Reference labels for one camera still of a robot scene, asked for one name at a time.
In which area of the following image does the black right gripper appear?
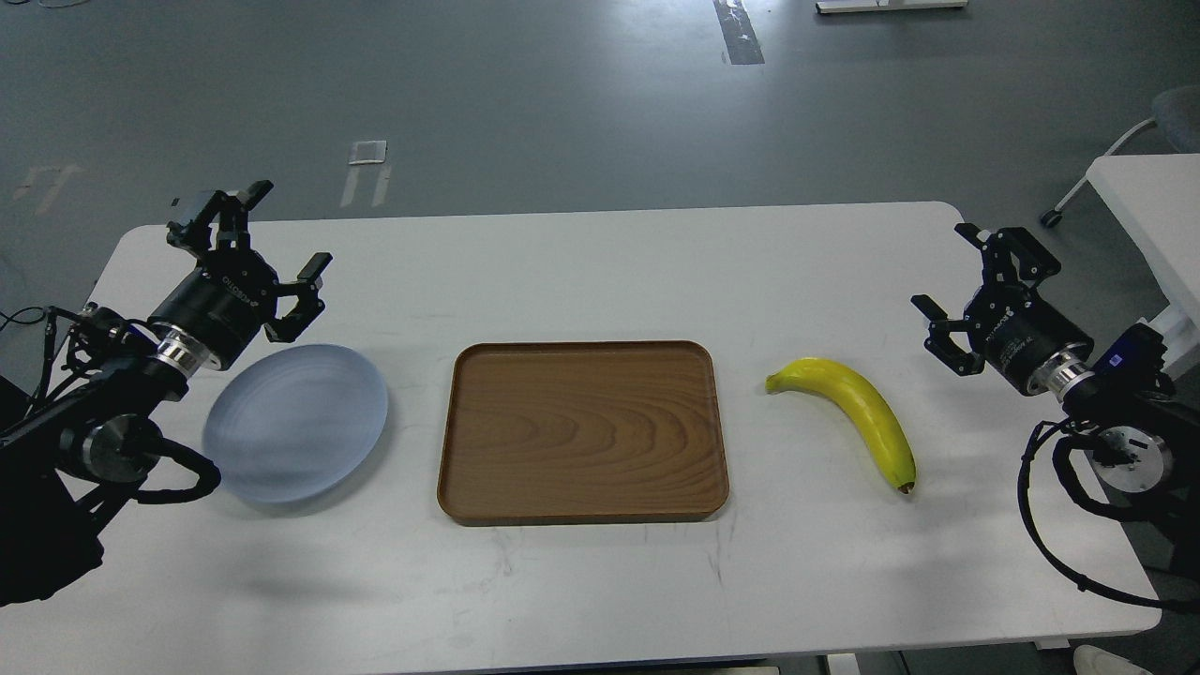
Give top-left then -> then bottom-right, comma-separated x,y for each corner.
911,222 -> 1096,398

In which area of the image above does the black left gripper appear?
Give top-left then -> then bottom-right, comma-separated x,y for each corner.
146,180 -> 334,370

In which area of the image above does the light blue round plate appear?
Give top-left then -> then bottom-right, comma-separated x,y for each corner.
202,344 -> 389,504

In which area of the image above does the yellow banana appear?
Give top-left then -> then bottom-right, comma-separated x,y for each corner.
764,357 -> 918,495

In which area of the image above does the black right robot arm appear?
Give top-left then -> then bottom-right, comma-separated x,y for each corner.
911,222 -> 1196,614

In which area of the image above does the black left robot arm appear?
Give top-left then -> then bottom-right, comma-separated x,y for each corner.
1,180 -> 334,607

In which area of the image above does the white side table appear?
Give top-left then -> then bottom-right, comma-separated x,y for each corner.
1086,153 -> 1199,356

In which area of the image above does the brown wooden tray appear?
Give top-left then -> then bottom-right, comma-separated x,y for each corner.
437,340 -> 731,526

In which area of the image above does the white furniture base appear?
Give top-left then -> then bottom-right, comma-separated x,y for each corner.
815,0 -> 968,16

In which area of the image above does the white shoe tip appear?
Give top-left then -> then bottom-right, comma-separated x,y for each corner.
1072,645 -> 1151,675

